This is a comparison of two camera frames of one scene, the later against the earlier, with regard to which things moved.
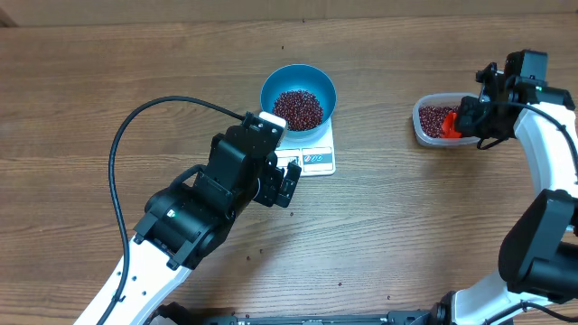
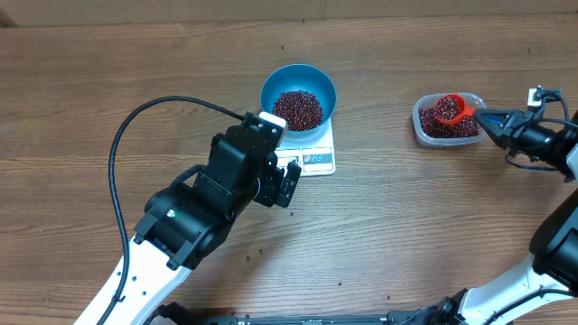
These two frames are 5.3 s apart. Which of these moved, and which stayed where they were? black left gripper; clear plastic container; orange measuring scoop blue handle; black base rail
Moved: orange measuring scoop blue handle
Stayed: clear plastic container; black left gripper; black base rail
